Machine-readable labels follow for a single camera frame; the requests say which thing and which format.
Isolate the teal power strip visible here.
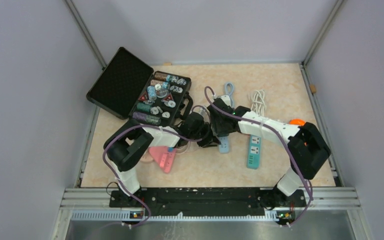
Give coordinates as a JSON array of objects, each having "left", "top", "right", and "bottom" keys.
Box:
[{"left": 246, "top": 135, "right": 262, "bottom": 170}]

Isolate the light blue coiled cable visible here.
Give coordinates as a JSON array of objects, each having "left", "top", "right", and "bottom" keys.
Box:
[{"left": 223, "top": 82, "right": 236, "bottom": 107}]

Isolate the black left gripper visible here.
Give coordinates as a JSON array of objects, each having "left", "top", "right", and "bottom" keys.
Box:
[{"left": 188, "top": 122, "right": 219, "bottom": 149}]

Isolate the black poker chip case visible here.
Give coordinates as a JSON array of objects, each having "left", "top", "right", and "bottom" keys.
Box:
[{"left": 86, "top": 47, "right": 194, "bottom": 127}]

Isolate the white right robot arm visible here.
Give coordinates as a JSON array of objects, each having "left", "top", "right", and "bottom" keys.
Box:
[{"left": 207, "top": 98, "right": 332, "bottom": 206}]

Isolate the white coiled cable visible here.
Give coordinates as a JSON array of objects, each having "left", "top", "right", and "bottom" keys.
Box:
[{"left": 250, "top": 89, "right": 267, "bottom": 117}]

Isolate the orange ring toy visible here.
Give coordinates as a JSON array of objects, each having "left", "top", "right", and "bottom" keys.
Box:
[{"left": 289, "top": 118, "right": 306, "bottom": 126}]

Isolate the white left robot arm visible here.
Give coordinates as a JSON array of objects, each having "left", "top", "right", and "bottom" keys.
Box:
[{"left": 102, "top": 112, "right": 220, "bottom": 207}]

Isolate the pink triangular power strip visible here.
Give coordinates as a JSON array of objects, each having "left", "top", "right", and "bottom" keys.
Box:
[{"left": 148, "top": 146, "right": 176, "bottom": 174}]

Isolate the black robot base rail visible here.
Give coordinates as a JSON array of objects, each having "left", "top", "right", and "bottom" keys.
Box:
[{"left": 109, "top": 187, "right": 307, "bottom": 217}]

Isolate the grey-blue power strip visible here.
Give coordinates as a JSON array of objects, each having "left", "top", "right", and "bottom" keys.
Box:
[{"left": 218, "top": 136, "right": 230, "bottom": 154}]

